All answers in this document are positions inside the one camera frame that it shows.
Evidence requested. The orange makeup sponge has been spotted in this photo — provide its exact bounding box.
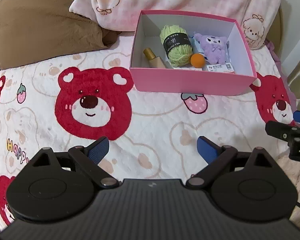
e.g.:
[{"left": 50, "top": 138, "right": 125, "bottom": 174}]
[{"left": 190, "top": 53, "right": 205, "bottom": 68}]

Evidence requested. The white blue tissue pack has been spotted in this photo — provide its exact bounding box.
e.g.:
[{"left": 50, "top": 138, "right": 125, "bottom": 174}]
[{"left": 189, "top": 33, "right": 231, "bottom": 68}]

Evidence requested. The gold cap cosmetic bottle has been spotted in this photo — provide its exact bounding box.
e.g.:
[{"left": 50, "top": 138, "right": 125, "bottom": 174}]
[{"left": 143, "top": 48, "right": 167, "bottom": 69}]

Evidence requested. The red bear bed blanket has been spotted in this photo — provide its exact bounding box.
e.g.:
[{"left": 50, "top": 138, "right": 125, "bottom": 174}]
[{"left": 0, "top": 34, "right": 296, "bottom": 231}]

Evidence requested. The white barcode card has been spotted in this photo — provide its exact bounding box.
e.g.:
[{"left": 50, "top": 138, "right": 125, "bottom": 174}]
[{"left": 206, "top": 63, "right": 235, "bottom": 74}]

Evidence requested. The purple plush toy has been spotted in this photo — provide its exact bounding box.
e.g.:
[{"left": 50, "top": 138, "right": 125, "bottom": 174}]
[{"left": 193, "top": 31, "right": 229, "bottom": 65}]

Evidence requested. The pink checked pillow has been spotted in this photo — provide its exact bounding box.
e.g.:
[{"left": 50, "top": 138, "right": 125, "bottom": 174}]
[{"left": 69, "top": 0, "right": 281, "bottom": 50}]

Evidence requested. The green yarn ball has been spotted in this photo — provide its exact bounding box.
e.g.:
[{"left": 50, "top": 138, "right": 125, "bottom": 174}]
[{"left": 160, "top": 25, "right": 193, "bottom": 67}]

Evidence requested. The pink cardboard box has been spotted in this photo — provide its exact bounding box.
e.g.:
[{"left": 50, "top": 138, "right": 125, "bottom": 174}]
[{"left": 129, "top": 10, "right": 257, "bottom": 96}]

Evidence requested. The brown pillow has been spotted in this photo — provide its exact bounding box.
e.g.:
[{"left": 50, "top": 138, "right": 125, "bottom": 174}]
[{"left": 0, "top": 0, "right": 119, "bottom": 70}]

